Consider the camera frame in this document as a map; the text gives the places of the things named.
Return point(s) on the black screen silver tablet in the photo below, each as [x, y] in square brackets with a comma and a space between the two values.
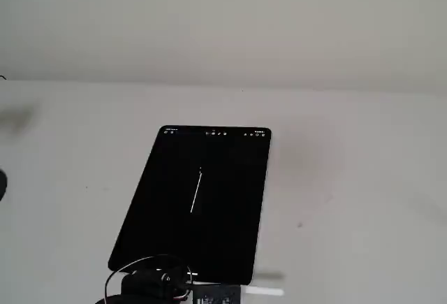
[216, 192]

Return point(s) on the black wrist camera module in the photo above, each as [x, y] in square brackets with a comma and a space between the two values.
[216, 295]

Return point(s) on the dark round object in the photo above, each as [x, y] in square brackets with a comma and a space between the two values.
[2, 185]

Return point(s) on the white stylus pencil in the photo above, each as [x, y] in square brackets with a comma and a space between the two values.
[265, 290]

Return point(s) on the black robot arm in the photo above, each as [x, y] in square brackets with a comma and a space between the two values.
[108, 300]

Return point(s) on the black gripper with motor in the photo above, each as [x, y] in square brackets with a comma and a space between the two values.
[148, 282]

